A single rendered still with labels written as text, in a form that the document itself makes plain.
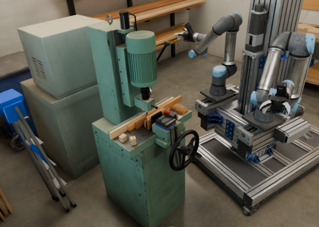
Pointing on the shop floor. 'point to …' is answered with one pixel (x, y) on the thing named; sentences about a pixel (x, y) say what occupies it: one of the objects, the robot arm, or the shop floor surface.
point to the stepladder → (32, 144)
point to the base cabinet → (142, 184)
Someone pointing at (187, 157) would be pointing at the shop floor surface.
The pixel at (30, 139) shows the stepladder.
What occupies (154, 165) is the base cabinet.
